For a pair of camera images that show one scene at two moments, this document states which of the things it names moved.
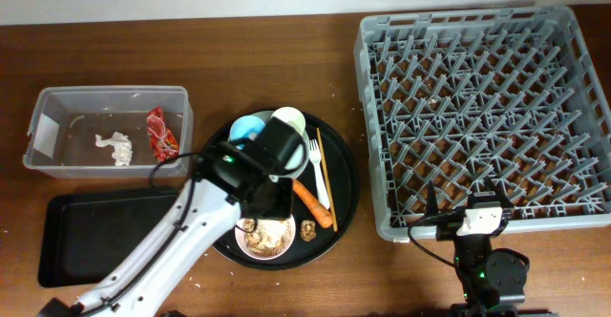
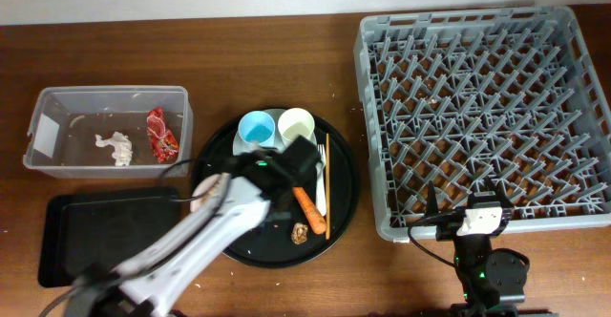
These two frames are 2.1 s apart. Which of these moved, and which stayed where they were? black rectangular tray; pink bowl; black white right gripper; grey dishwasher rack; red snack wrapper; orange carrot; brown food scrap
Moved: orange carrot; brown food scrap; pink bowl
Stayed: black rectangular tray; black white right gripper; grey dishwasher rack; red snack wrapper
